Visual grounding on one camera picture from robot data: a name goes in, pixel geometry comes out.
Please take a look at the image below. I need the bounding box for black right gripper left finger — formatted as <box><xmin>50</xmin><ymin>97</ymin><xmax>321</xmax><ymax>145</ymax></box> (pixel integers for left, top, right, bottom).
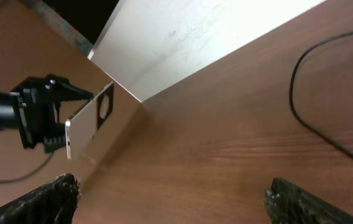
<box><xmin>0</xmin><ymin>173</ymin><xmax>80</xmax><ymax>224</ymax></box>

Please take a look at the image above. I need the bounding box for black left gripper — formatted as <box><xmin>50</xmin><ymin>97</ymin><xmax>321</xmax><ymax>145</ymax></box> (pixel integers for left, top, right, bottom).
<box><xmin>10</xmin><ymin>76</ymin><xmax>93</xmax><ymax>153</ymax></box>

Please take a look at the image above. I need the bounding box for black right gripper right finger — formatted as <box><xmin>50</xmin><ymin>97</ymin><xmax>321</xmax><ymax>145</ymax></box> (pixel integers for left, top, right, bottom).
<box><xmin>265</xmin><ymin>178</ymin><xmax>353</xmax><ymax>224</ymax></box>

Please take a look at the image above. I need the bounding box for black smartphone silver back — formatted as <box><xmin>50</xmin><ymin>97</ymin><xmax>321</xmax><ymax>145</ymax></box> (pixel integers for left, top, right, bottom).
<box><xmin>65</xmin><ymin>82</ymin><xmax>114</xmax><ymax>160</ymax></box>

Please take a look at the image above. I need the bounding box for black charger cable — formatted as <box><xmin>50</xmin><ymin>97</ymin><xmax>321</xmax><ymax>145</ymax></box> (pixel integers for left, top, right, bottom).
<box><xmin>289</xmin><ymin>26</ymin><xmax>353</xmax><ymax>171</ymax></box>

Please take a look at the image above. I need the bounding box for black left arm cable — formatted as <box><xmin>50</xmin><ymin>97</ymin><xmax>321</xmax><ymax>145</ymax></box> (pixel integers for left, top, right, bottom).
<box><xmin>0</xmin><ymin>129</ymin><xmax>55</xmax><ymax>184</ymax></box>

